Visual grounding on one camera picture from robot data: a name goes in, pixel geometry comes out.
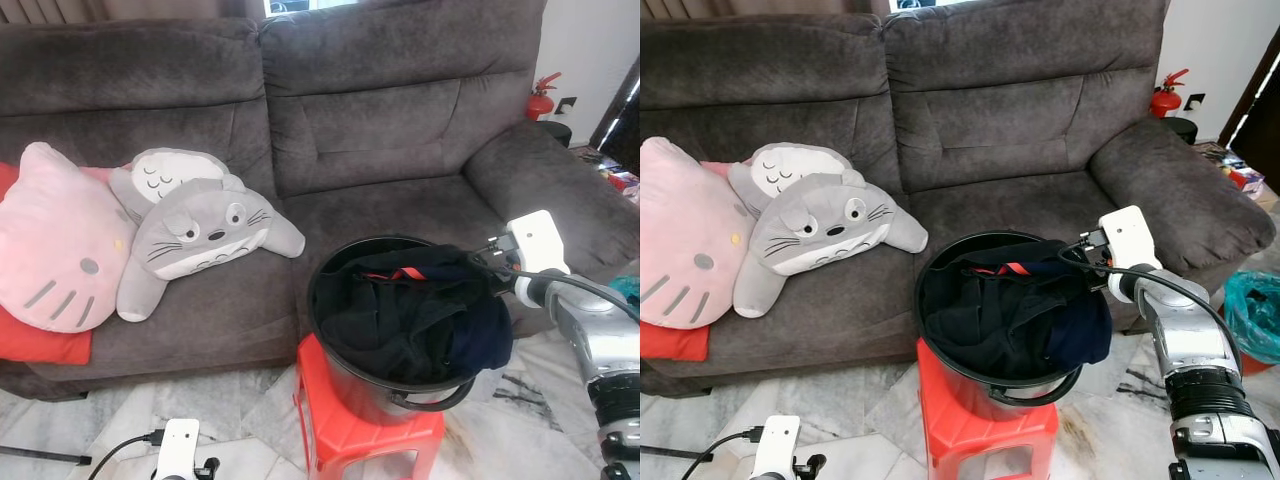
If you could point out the black plastic bucket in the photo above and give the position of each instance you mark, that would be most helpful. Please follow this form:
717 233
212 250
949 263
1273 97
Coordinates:
950 365
345 365

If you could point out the red plastic stool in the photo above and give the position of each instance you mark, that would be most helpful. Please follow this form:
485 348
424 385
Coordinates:
340 440
950 440

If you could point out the grey open-eyed Totoro plush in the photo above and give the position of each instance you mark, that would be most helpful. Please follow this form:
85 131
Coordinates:
820 235
200 240

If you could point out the dark grey fabric sofa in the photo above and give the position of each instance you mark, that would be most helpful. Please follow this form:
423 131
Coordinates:
400 130
1020 120

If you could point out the black round bin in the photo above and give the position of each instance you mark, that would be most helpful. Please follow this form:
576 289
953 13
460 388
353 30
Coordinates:
1180 128
555 132

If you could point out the teal plastic bag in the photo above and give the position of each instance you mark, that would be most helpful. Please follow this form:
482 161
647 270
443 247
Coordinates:
628 290
1255 315

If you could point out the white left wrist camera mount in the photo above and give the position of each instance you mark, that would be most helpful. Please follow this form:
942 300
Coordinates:
778 445
178 450

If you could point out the grey closed-eyed Totoro plush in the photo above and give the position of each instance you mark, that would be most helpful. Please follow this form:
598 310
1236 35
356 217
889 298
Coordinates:
790 170
170 175

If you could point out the brown curtain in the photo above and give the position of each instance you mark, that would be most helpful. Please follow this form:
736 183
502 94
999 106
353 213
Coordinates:
760 7
130 8

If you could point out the bright window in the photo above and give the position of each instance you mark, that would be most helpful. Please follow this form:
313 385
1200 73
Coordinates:
310 5
930 4

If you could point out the black garment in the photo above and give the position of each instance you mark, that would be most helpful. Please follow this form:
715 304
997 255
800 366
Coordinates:
990 315
390 320

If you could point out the pink cat face pillow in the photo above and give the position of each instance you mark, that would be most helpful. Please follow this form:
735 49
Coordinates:
690 235
60 240

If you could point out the navy blue garment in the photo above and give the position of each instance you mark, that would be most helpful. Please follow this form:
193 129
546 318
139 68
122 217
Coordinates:
1085 335
480 340

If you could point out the red fire extinguisher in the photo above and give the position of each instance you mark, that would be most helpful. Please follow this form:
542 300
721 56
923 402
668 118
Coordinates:
1165 100
540 103

